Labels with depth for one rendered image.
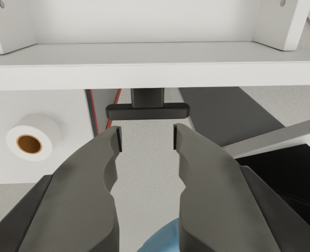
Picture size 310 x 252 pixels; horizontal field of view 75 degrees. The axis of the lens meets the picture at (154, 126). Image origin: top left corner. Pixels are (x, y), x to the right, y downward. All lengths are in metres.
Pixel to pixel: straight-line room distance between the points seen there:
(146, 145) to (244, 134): 0.87
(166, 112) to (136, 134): 1.10
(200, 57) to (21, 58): 0.13
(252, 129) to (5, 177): 0.56
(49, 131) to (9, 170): 0.16
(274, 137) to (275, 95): 0.92
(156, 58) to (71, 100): 0.22
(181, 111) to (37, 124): 0.25
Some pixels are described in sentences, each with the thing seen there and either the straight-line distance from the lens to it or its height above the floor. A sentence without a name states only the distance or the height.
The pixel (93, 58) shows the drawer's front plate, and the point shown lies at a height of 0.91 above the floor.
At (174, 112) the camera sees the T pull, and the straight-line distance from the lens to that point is 0.18.
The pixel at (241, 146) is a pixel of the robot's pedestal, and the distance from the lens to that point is 0.45.
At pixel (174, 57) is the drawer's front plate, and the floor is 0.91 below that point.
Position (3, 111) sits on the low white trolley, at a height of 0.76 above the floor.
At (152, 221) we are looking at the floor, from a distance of 1.90.
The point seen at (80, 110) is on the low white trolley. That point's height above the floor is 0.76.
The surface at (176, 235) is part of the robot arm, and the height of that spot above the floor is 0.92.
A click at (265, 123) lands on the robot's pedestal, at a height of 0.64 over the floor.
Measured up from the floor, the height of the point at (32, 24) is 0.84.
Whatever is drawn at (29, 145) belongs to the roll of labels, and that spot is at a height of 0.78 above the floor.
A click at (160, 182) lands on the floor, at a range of 1.55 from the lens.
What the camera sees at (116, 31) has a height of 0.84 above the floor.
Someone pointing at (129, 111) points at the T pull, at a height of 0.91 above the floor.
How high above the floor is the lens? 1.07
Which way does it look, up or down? 59 degrees down
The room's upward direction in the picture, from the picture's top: 176 degrees clockwise
